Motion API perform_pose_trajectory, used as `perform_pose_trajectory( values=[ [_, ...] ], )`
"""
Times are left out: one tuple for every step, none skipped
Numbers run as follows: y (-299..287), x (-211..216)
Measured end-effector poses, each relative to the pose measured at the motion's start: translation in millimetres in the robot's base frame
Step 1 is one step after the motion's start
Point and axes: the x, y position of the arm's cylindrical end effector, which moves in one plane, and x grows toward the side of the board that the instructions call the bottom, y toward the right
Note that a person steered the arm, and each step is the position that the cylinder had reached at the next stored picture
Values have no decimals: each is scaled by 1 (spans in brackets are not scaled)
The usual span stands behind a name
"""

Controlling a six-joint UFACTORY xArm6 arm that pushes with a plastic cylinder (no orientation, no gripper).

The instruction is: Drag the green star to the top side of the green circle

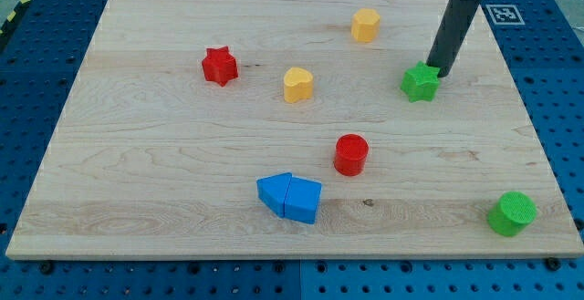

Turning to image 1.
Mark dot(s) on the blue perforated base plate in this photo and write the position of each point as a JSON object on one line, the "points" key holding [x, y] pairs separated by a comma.
{"points": [[38, 66]]}

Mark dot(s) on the green star block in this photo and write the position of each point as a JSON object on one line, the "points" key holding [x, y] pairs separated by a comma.
{"points": [[420, 82]]}

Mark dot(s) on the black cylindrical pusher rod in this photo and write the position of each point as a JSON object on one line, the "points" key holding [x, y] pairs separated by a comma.
{"points": [[455, 23]]}

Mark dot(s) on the blue triangular prism block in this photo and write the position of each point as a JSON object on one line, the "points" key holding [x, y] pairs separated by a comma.
{"points": [[272, 191]]}

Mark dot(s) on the white fiducial marker tag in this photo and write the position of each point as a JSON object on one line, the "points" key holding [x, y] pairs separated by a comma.
{"points": [[505, 15]]}

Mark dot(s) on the red cylinder block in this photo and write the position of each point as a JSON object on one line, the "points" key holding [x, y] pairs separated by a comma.
{"points": [[351, 152]]}

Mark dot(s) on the yellow hexagon block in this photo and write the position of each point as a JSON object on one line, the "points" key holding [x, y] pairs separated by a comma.
{"points": [[365, 25]]}

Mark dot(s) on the red star block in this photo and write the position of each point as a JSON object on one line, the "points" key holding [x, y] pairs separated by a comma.
{"points": [[219, 66]]}

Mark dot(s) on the wooden board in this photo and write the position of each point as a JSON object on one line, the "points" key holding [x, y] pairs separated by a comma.
{"points": [[149, 161]]}

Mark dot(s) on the yellow heart block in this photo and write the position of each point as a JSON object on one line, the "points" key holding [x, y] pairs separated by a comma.
{"points": [[298, 84]]}

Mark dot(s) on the blue pentagon block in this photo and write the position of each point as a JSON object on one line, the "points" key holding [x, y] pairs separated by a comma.
{"points": [[302, 200]]}

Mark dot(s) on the green cylinder block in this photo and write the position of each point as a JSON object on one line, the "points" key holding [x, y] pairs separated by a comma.
{"points": [[512, 214]]}

